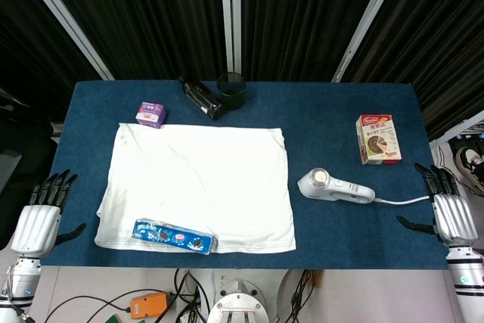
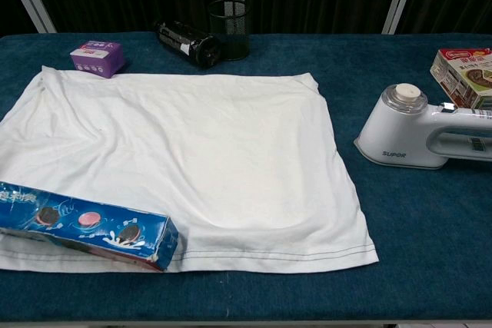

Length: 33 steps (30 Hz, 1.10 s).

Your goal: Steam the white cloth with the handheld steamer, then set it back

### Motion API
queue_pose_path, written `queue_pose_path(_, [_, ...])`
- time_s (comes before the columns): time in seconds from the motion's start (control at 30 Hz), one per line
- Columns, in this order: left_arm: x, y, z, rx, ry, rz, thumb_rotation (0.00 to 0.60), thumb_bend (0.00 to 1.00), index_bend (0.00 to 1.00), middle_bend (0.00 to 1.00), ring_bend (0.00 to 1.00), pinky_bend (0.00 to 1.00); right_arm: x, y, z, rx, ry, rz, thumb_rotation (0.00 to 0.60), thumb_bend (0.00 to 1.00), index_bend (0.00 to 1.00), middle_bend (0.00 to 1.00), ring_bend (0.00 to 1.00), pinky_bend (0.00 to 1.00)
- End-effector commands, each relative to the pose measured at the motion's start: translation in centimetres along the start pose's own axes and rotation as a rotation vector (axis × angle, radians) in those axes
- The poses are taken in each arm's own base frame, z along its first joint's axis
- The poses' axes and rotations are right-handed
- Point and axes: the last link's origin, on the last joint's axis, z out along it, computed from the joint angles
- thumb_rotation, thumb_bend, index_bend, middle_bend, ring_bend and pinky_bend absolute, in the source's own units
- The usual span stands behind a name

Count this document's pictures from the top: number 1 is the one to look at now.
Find orange device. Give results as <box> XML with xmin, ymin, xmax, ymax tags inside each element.
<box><xmin>129</xmin><ymin>291</ymin><xmax>169</xmax><ymax>319</ymax></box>

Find blue table mat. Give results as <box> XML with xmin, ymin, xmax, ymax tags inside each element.
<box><xmin>39</xmin><ymin>80</ymin><xmax>449</xmax><ymax>271</ymax></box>

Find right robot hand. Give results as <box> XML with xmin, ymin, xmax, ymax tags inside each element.
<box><xmin>396</xmin><ymin>162</ymin><xmax>479</xmax><ymax>249</ymax></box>

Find grey aluminium frame post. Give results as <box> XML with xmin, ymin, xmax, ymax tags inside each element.
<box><xmin>219</xmin><ymin>0</ymin><xmax>243</xmax><ymax>74</ymax></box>
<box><xmin>330</xmin><ymin>0</ymin><xmax>408</xmax><ymax>83</ymax></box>
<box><xmin>11</xmin><ymin>0</ymin><xmax>116</xmax><ymax>82</ymax></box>

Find black mesh cup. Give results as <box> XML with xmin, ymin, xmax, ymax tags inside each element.
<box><xmin>216</xmin><ymin>71</ymin><xmax>247</xmax><ymax>111</ymax></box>

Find red and white food box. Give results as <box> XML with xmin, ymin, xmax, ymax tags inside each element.
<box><xmin>355</xmin><ymin>113</ymin><xmax>403</xmax><ymax>166</ymax></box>

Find white cloth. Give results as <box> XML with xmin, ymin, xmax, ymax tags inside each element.
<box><xmin>94</xmin><ymin>123</ymin><xmax>297</xmax><ymax>255</ymax></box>

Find black floor cables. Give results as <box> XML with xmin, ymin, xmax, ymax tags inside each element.
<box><xmin>45</xmin><ymin>269</ymin><xmax>213</xmax><ymax>323</ymax></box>

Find white handheld device with cord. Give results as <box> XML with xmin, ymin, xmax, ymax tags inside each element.
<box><xmin>296</xmin><ymin>168</ymin><xmax>377</xmax><ymax>204</ymax></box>

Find blue oreo cookie box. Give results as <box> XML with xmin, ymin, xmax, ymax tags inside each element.
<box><xmin>131</xmin><ymin>218</ymin><xmax>219</xmax><ymax>256</ymax></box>

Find black and white sneaker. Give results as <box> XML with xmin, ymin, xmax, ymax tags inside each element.
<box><xmin>455</xmin><ymin>145</ymin><xmax>484</xmax><ymax>191</ymax></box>

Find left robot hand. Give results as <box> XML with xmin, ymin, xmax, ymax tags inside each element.
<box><xmin>10</xmin><ymin>169</ymin><xmax>87</xmax><ymax>256</ymax></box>

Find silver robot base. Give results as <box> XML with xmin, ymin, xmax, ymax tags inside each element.
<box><xmin>206</xmin><ymin>269</ymin><xmax>290</xmax><ymax>323</ymax></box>

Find small purple box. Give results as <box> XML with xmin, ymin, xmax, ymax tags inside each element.
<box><xmin>135</xmin><ymin>101</ymin><xmax>169</xmax><ymax>128</ymax></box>

